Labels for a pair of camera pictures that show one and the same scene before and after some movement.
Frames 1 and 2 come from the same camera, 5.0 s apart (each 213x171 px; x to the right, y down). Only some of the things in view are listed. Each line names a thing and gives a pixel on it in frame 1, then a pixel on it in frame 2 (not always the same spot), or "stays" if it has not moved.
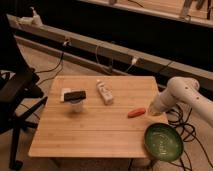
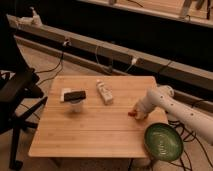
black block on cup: [75, 97] stays
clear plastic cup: [76, 108] stays
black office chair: [21, 94] stays
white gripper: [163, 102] to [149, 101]
